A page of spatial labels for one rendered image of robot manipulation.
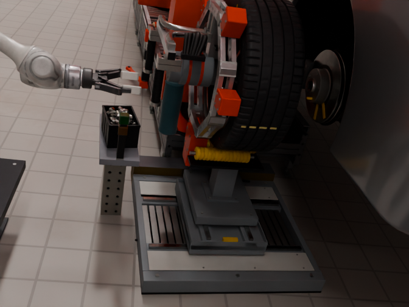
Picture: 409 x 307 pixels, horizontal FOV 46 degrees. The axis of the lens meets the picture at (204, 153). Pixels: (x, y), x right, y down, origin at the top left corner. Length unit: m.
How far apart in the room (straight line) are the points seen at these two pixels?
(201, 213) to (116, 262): 0.44
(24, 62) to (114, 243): 1.02
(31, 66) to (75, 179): 1.22
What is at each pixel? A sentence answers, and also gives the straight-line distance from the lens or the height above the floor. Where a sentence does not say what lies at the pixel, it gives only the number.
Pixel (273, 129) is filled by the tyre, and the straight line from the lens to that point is 1.89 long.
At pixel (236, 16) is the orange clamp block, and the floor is 1.14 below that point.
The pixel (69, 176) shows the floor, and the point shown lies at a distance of 2.76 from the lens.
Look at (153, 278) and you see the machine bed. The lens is 2.08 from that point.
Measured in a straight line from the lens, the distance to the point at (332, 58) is 2.15.
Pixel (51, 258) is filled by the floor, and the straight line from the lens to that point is 2.25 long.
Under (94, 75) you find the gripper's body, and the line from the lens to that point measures 1.85.
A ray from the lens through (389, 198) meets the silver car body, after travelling 1.55.
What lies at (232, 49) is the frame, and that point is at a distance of 1.82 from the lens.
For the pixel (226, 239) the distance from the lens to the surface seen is 2.18.
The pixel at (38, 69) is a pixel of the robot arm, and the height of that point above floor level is 0.93.
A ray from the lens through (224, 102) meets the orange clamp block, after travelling 1.73.
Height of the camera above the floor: 1.54
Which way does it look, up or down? 29 degrees down
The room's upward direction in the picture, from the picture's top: 12 degrees clockwise
